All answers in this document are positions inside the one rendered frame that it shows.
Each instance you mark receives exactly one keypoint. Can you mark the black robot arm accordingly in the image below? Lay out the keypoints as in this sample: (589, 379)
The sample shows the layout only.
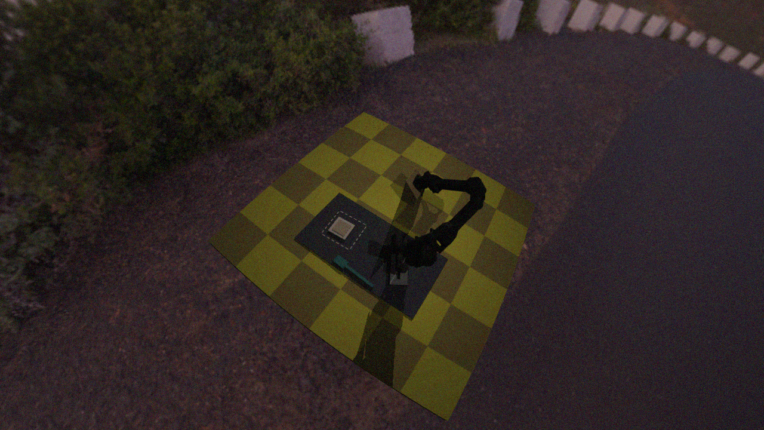
(446, 232)

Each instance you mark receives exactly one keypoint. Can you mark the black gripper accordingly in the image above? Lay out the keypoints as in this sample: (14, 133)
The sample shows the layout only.
(399, 246)

